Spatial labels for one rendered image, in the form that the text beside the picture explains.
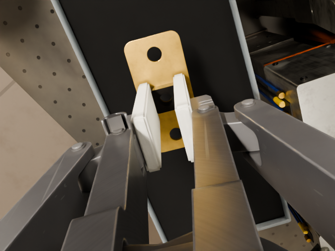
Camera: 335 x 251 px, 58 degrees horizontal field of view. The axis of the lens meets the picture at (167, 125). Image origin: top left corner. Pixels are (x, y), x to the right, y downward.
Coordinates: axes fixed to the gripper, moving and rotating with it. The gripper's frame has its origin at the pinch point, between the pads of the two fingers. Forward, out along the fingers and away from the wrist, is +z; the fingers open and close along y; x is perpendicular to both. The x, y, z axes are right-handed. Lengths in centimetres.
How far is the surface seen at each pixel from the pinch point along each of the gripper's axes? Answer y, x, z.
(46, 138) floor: -73, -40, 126
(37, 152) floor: -80, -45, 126
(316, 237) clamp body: 15.9, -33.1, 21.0
